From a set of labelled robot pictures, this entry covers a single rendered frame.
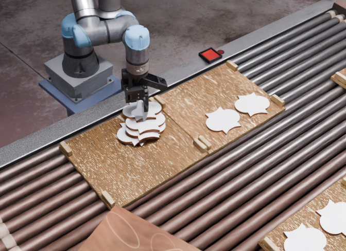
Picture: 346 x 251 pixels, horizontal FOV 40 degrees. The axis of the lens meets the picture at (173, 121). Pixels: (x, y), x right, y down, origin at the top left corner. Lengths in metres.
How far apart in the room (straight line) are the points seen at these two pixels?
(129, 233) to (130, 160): 0.37
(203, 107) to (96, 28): 0.56
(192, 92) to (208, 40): 1.93
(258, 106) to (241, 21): 2.26
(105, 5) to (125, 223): 0.84
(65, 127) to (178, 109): 0.44
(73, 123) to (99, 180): 0.31
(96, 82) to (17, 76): 1.60
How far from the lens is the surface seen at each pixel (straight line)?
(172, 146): 1.71
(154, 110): 1.74
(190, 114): 1.83
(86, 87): 1.96
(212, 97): 1.91
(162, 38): 3.81
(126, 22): 1.58
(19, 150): 1.78
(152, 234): 1.37
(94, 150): 1.70
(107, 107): 1.88
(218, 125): 1.79
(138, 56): 1.52
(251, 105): 1.90
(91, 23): 1.56
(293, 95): 2.04
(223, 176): 1.67
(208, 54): 2.14
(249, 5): 4.34
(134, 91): 1.61
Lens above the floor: 2.22
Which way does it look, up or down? 45 degrees down
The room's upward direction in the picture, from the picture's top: 4 degrees clockwise
